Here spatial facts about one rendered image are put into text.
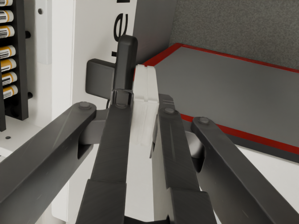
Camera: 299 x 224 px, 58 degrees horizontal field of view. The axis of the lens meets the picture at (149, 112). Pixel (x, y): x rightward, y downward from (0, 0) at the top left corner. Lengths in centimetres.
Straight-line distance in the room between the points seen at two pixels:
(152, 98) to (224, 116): 34
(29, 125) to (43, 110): 3
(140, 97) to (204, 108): 34
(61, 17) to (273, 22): 95
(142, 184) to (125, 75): 27
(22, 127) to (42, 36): 12
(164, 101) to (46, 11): 18
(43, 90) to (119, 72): 16
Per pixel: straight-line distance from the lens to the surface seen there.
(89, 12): 21
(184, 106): 48
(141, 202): 46
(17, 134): 36
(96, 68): 21
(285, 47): 111
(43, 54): 32
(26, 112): 34
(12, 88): 32
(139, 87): 17
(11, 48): 31
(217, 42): 110
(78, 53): 20
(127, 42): 19
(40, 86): 35
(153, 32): 83
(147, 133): 16
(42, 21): 31
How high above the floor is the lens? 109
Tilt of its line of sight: 61 degrees down
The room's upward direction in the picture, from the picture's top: 139 degrees counter-clockwise
